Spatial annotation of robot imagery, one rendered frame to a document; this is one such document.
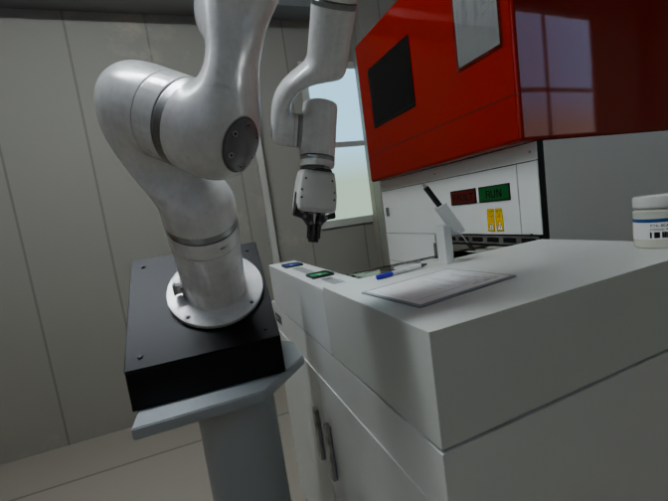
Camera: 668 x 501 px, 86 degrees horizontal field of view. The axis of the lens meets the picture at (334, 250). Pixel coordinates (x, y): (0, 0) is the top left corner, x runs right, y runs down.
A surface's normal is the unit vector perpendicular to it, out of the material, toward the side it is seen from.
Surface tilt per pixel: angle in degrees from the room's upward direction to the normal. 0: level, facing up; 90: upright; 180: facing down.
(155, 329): 41
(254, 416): 90
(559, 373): 90
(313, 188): 90
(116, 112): 103
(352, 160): 90
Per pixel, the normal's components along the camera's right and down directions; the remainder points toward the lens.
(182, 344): 0.10, -0.71
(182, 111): -0.25, -0.02
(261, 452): 0.71, -0.02
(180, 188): 0.33, -0.27
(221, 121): 0.55, 0.14
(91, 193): 0.33, 0.06
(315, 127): 0.01, 0.05
